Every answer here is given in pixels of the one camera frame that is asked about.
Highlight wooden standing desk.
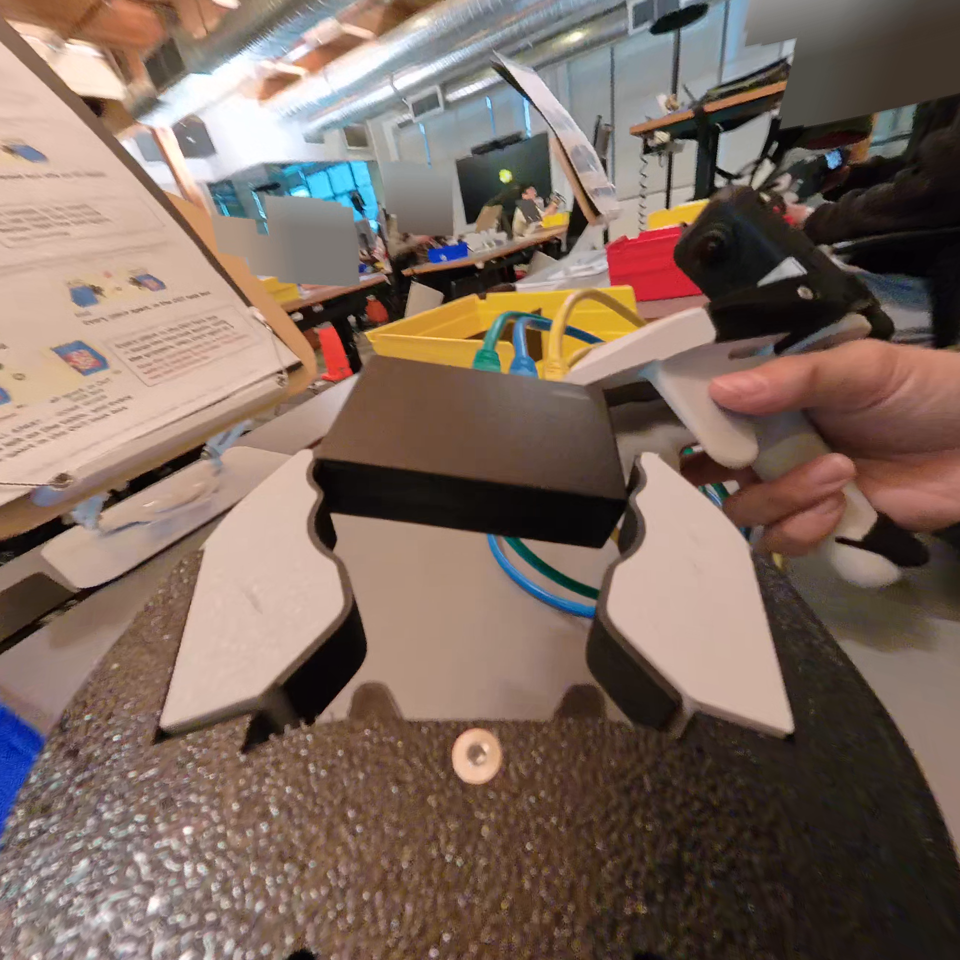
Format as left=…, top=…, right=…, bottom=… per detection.
left=628, top=78, right=789, bottom=204

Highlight silver ventilation duct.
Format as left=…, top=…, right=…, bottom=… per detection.
left=300, top=15, right=639, bottom=140
left=258, top=0, right=631, bottom=102

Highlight instruction sheet board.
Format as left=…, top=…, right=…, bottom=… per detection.
left=0, top=18, right=318, bottom=541
left=491, top=51, right=624, bottom=226

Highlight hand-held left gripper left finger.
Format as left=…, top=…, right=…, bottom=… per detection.
left=157, top=448, right=369, bottom=735

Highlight black network switch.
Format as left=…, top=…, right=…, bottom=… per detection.
left=313, top=354, right=630, bottom=549

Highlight orange traffic cone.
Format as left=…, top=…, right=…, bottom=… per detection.
left=318, top=322, right=355, bottom=382

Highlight yellow ethernet cable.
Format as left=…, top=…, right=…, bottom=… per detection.
left=541, top=288, right=648, bottom=382

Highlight pale board stand base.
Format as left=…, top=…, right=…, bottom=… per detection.
left=41, top=446, right=295, bottom=591

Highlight black ceiling speaker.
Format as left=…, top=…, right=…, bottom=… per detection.
left=171, top=116, right=215, bottom=159

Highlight yellow plastic bin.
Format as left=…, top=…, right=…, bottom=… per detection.
left=646, top=198, right=712, bottom=232
left=364, top=285, right=648, bottom=380

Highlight person's right hand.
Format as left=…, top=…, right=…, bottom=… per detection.
left=678, top=339, right=960, bottom=558

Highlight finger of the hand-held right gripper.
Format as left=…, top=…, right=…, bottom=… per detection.
left=564, top=307, right=719, bottom=391

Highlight blue ethernet cable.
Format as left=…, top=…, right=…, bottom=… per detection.
left=487, top=313, right=605, bottom=621

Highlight green ethernet cable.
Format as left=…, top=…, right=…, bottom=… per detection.
left=472, top=309, right=732, bottom=601

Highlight red plastic bin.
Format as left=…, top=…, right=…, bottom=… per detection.
left=606, top=225, right=706, bottom=303

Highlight black wall monitor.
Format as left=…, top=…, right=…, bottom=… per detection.
left=456, top=133, right=555, bottom=225

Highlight black floor lamp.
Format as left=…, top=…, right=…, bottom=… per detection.
left=648, top=1, right=711, bottom=207

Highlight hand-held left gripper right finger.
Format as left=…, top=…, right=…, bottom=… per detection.
left=585, top=452, right=796, bottom=740

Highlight white paper sheets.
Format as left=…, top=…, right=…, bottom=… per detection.
left=516, top=247, right=610, bottom=294

